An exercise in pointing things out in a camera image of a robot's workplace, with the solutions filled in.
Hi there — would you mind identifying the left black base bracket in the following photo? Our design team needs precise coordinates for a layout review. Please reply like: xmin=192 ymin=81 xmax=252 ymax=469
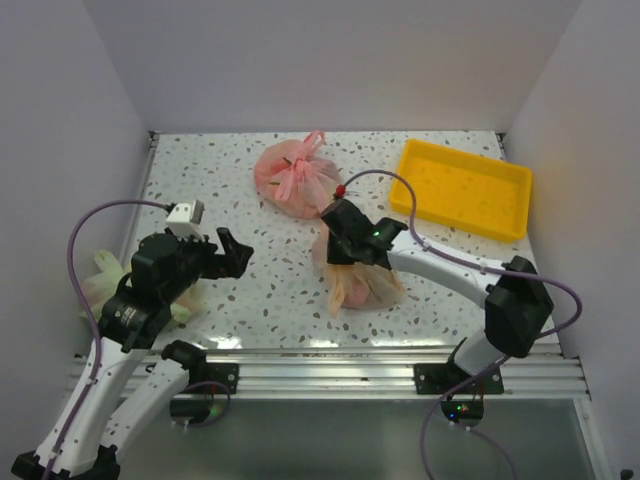
xmin=194 ymin=362 xmax=240 ymax=395

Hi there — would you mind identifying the orange plastic fruit bag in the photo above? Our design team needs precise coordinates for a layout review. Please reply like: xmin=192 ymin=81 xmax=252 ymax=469
xmin=312 ymin=227 xmax=405 ymax=316

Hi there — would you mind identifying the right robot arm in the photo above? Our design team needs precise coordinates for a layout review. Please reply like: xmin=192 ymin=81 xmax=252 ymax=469
xmin=320 ymin=199 xmax=554 ymax=393

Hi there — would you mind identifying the yellow plastic tray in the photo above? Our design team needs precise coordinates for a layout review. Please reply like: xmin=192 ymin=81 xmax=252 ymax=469
xmin=397 ymin=139 xmax=533 ymax=243

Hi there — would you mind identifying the aluminium frame rail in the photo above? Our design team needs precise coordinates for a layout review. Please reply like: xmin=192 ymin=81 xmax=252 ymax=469
xmin=67 ymin=344 xmax=594 ymax=401

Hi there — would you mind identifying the right black base bracket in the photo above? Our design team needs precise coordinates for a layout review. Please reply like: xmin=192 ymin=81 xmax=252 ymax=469
xmin=413 ymin=363 xmax=505 ymax=396

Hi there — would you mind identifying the green plastic fruit bag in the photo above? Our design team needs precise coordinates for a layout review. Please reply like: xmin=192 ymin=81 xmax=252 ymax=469
xmin=81 ymin=250 xmax=205 ymax=325

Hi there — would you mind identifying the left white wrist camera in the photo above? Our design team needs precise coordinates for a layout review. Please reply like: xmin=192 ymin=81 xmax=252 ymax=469
xmin=166 ymin=200 xmax=205 ymax=240

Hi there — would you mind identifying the black base bracket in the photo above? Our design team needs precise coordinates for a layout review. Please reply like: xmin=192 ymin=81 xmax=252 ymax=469
xmin=413 ymin=363 xmax=505 ymax=396
xmin=194 ymin=362 xmax=240 ymax=395

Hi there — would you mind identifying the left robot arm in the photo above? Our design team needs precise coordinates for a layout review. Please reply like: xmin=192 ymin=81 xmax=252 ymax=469
xmin=11 ymin=227 xmax=254 ymax=479

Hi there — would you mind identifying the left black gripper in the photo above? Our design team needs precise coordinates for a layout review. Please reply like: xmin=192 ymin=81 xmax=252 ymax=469
xmin=163 ymin=226 xmax=253 ymax=302

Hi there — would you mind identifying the pink knotted plastic bag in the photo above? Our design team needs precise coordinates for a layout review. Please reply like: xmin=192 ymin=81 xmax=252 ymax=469
xmin=254 ymin=130 xmax=342 ymax=219

